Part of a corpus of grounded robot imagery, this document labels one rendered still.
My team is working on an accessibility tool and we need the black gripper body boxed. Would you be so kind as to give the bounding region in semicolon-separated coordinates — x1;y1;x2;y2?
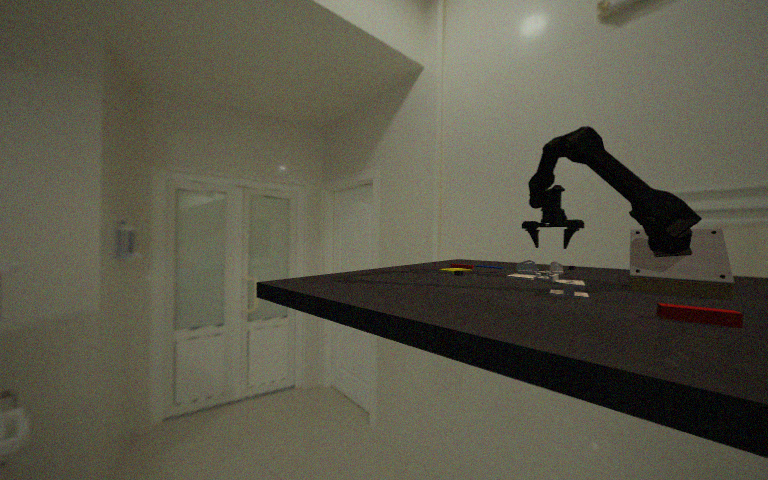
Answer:
522;205;584;230

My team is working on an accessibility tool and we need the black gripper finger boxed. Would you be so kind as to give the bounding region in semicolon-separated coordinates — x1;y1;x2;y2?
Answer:
564;229;579;249
525;229;540;248

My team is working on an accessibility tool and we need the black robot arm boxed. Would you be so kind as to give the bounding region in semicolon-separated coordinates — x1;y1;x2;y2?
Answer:
529;126;702;257

